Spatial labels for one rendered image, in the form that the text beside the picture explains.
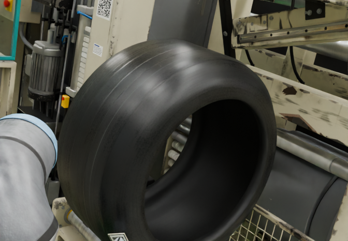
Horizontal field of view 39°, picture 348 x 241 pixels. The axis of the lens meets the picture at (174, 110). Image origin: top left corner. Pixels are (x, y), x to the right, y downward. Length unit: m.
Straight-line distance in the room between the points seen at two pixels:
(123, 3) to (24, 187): 0.83
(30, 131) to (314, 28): 0.87
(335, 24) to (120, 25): 0.58
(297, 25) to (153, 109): 0.56
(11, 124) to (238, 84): 0.59
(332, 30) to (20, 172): 0.94
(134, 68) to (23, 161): 0.52
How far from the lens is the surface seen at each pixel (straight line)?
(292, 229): 1.50
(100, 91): 1.15
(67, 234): 1.49
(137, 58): 1.18
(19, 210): 0.65
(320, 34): 1.39
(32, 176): 0.68
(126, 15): 1.40
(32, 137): 0.75
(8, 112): 1.68
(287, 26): 1.45
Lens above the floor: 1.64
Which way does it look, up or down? 16 degrees down
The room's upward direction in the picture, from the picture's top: 11 degrees clockwise
